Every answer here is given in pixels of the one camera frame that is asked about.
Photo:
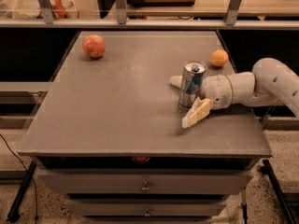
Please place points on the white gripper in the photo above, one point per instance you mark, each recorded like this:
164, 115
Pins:
217, 90

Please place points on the blue silver Red Bull can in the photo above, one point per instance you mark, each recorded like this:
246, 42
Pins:
192, 78

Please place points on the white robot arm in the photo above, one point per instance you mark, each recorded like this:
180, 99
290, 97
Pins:
270, 82

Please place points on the small orange fruit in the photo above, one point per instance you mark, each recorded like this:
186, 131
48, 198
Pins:
219, 58

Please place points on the red object in drawer gap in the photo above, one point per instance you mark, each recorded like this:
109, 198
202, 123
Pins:
139, 159

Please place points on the grey drawer cabinet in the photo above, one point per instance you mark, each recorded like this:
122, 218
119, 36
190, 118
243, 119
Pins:
98, 114

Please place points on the upper drawer knob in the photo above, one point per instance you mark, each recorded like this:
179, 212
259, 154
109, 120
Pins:
145, 187

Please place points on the drawer knob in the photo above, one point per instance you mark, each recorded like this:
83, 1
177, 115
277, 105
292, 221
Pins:
147, 213
145, 187

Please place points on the large orange fruit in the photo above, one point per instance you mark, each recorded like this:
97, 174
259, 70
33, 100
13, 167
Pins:
94, 46

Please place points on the lower drawer knob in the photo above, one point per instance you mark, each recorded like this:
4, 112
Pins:
147, 213

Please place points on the orange white plastic bag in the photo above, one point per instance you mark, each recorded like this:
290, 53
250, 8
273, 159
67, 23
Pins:
62, 9

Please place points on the black right floor rail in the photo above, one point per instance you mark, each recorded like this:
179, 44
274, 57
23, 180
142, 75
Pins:
289, 202

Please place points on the black floor rail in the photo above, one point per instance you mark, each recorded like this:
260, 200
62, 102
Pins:
289, 202
13, 214

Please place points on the right metal shelf bracket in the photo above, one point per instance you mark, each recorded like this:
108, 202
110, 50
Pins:
232, 12

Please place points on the metal shelf bracket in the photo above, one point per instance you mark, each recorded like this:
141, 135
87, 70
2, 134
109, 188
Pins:
46, 10
121, 11
232, 12

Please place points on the middle metal shelf bracket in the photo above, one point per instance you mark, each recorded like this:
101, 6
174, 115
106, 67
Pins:
121, 11

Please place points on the left metal shelf bracket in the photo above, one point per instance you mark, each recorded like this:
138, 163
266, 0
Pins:
46, 10

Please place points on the black left floor rail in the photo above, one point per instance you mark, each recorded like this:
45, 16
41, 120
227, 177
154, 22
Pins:
13, 214

